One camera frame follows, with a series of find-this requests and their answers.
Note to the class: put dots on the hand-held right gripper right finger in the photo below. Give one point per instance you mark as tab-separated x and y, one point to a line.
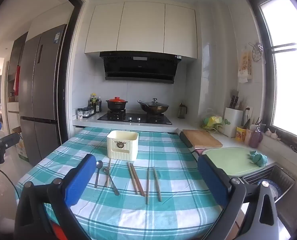
212	180

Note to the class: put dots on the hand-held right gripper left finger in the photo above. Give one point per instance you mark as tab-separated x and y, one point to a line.
79	180

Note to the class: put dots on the thin metal utensil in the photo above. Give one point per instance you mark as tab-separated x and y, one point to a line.
109	163

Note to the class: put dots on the wooden chopstick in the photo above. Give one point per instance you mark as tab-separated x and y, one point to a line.
157	183
137	180
132	178
147	185

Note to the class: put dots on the cream ribbed utensil holder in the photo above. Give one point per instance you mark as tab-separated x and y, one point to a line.
122	146

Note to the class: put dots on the cardboard box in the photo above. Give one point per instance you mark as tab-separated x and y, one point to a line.
22	148

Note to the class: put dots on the light green cutting board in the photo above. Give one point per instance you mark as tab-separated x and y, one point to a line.
228	160

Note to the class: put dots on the pink cloth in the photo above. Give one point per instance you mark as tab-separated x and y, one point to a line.
200	151

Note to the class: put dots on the wooden cutting board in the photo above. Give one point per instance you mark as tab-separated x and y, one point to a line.
201	138

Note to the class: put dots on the black padded bar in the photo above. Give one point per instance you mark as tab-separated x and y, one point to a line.
186	138

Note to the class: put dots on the teal dish cloth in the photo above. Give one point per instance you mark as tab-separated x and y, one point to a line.
258	158

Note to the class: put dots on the red hanging cloth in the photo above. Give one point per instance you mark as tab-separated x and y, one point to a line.
17	80

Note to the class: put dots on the yellow printed box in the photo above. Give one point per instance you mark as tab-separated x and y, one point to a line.
241	135

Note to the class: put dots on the green and yellow bag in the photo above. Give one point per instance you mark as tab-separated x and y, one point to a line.
213	122

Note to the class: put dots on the teal checked tablecloth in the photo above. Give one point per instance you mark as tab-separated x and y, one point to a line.
163	212

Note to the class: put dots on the white knife block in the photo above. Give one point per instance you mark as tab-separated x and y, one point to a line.
233	122

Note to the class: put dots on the blue patterned plate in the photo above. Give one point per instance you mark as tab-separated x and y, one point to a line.
273	188

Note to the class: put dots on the grey refrigerator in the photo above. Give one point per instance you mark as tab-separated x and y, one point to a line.
41	80

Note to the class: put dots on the steel sink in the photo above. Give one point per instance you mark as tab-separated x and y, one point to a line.
286	180

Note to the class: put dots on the dark glass press pot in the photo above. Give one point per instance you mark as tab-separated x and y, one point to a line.
182	111

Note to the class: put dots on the garlic bulbs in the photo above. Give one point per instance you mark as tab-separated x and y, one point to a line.
272	134

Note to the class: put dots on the dark sauce bottle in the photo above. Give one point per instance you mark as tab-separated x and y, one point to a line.
98	105

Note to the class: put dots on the black gas stove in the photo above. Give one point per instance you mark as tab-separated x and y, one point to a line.
136	118

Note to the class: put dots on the black clay pot red lid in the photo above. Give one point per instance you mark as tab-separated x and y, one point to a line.
116	104

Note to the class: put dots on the black wok with glass lid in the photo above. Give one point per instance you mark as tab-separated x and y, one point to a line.
153	107

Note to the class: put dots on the printed hanging bag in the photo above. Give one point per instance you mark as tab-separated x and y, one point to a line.
245	66

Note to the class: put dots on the black range hood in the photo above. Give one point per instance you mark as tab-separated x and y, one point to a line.
138	66

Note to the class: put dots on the dark framed window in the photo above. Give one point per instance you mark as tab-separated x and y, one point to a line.
288	67

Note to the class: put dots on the white wall cabinet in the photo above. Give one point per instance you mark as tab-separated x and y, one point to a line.
141	27

